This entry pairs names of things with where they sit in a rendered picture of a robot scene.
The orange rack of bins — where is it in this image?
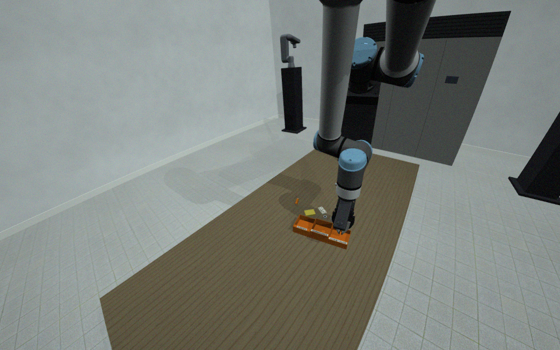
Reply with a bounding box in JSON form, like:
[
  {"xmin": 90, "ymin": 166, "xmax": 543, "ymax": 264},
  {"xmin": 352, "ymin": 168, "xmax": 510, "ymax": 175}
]
[{"xmin": 293, "ymin": 215, "xmax": 351, "ymax": 249}]

